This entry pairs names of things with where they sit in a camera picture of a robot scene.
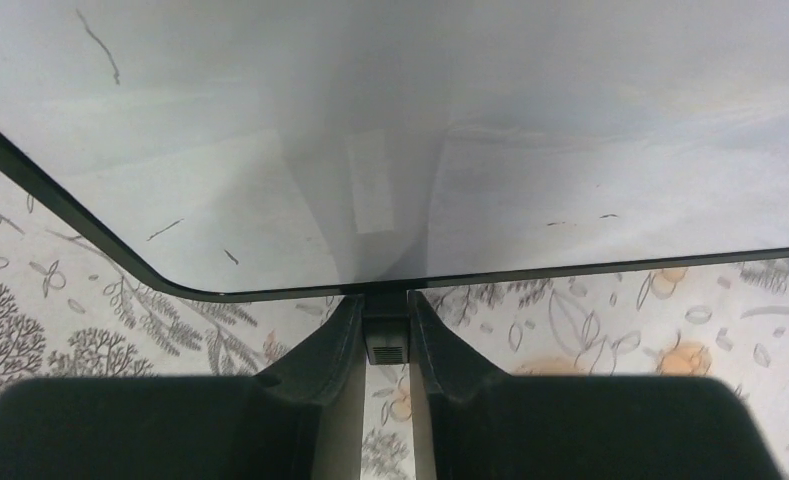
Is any small black-framed whiteboard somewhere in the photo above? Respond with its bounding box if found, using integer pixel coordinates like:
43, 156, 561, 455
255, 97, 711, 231
0, 1, 789, 302

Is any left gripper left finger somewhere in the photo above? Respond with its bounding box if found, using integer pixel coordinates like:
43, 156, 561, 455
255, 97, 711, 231
0, 297, 365, 479

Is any floral patterned table mat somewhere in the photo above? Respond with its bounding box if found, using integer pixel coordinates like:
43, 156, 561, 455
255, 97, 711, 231
0, 172, 789, 479

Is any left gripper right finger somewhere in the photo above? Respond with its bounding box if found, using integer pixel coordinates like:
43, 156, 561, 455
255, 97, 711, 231
408, 291, 780, 479

